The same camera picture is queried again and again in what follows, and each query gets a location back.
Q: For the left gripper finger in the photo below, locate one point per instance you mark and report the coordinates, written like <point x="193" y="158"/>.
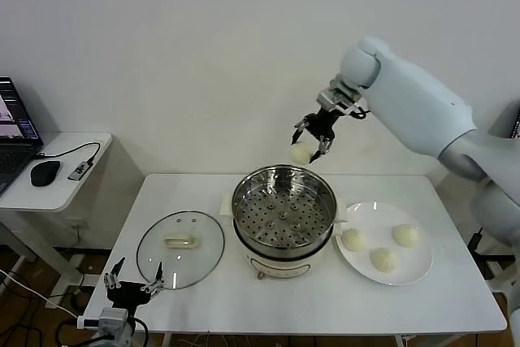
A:
<point x="156" y="285"/>
<point x="109" y="280"/>

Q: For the white steamed baozi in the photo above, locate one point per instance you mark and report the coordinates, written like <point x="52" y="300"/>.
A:
<point x="354" y="240"/>
<point x="300" y="154"/>
<point x="384" y="260"/>
<point x="405" y="235"/>

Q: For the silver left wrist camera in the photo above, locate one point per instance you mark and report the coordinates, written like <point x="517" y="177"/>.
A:
<point x="113" y="320"/>

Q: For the stainless steel steamer basket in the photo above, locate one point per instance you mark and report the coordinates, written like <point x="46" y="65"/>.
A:
<point x="284" y="184"/>

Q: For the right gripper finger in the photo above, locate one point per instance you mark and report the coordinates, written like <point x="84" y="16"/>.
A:
<point x="325" y="145"/>
<point x="301" y="124"/>

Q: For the white wall socket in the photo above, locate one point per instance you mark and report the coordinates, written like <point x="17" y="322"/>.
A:
<point x="79" y="225"/>

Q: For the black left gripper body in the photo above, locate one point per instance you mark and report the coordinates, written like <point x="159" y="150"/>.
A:
<point x="128" y="294"/>

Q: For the silver usb hub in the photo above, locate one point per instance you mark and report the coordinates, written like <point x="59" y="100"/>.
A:
<point x="79" y="171"/>

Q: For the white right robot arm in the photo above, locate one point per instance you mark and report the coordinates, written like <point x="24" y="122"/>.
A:
<point x="406" y="99"/>

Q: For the cream electric cooker base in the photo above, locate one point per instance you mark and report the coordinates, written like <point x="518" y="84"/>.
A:
<point x="284" y="265"/>

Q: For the round glass pot lid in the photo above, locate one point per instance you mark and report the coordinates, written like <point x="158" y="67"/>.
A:
<point x="203" y="249"/>

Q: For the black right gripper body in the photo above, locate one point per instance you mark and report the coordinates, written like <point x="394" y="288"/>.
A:
<point x="323" y="123"/>

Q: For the black laptop with mouse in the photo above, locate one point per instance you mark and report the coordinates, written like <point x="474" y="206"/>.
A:
<point x="12" y="160"/>

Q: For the black computer mouse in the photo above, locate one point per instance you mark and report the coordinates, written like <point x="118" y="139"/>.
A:
<point x="44" y="173"/>

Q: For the round white plate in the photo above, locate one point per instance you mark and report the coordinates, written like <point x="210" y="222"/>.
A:
<point x="386" y="217"/>

